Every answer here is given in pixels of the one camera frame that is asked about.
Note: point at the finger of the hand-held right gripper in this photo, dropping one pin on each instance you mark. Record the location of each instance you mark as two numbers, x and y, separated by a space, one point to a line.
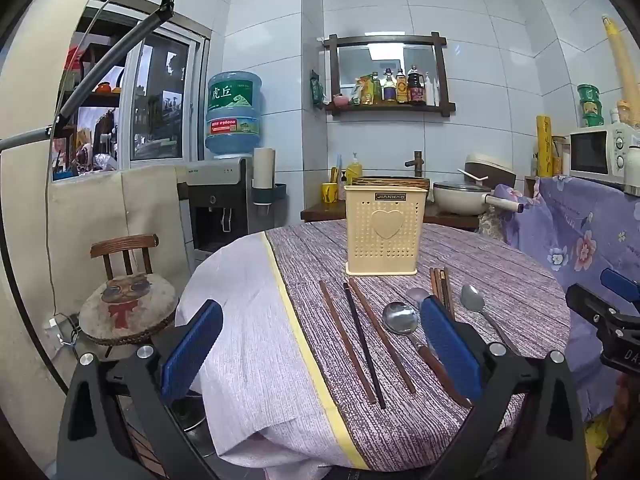
620 284
590 302

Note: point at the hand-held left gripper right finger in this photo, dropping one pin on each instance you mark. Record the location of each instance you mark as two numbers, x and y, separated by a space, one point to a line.
450 345

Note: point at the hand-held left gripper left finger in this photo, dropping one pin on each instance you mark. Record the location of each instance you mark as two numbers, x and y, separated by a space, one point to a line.
192 345

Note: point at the long metal spoon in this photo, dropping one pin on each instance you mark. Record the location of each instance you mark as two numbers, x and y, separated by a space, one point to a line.
471 297

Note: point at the small metal spoon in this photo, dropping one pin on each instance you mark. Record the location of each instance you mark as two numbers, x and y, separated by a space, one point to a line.
417 294

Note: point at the cream perforated utensil holder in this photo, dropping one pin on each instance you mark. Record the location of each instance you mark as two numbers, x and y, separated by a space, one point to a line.
385 230

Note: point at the cat print seat cushion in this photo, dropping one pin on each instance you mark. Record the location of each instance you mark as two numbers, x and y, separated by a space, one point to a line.
125 305

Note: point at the wooden chair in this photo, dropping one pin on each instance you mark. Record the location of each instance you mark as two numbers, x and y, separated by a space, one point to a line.
125 247

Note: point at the white power strip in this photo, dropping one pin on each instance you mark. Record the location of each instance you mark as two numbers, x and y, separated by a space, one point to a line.
60 330

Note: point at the white microwave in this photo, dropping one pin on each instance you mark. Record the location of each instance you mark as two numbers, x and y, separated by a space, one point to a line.
592 152

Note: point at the grey water dispenser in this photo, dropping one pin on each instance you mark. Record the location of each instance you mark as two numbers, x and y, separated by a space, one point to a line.
220 200

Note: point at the yellow foil roll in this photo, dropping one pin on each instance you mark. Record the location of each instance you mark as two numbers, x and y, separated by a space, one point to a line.
544 145

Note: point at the teal roll holder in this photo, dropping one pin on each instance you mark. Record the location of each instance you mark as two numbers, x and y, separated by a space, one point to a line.
277 192

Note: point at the wicker basin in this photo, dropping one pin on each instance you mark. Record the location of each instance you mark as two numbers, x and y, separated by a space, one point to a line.
390 181

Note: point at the stack of green cans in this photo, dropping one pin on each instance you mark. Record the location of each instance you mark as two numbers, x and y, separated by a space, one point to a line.
591 107

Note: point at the dark wooden counter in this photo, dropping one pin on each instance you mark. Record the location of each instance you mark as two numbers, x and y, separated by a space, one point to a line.
320 212

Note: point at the bronze faucet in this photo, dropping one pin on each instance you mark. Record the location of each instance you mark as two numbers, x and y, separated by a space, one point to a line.
415 162

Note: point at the yellow cup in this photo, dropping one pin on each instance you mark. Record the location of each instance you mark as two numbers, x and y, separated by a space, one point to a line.
329 193

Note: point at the beige cloth cover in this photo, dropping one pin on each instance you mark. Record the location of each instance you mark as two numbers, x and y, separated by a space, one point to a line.
30 235

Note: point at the yellow soap bottle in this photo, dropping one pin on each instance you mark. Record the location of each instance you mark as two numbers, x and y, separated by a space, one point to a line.
354 172

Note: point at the tall yellow wrapped pole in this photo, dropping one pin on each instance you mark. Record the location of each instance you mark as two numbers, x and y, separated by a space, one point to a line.
620 60

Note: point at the blue water jug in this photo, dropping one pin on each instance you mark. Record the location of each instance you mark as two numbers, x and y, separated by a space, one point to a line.
234 115

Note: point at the glass sliding window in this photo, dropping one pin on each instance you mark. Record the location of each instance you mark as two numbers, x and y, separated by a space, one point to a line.
160 105

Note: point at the white slim bottle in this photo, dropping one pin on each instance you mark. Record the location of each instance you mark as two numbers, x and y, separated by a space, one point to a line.
429 91

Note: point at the dark soy sauce bottle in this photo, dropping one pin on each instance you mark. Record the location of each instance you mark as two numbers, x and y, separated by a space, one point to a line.
415 90

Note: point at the amber sauce bottle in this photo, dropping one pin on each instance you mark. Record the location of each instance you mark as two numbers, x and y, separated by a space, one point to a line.
401 89

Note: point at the clear oil bottle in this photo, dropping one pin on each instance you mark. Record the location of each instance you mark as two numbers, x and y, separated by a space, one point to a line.
389 87

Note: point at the yellow seasoning packet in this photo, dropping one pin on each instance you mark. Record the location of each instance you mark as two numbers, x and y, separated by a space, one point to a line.
367 91

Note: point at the pink small jar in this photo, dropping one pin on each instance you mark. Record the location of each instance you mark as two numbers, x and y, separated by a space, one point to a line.
340 101

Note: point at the green hanging packet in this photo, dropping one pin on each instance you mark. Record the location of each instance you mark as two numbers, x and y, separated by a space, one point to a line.
316 90

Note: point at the dark wooden mirror shelf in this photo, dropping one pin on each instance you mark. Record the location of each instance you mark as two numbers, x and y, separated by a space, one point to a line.
387 40

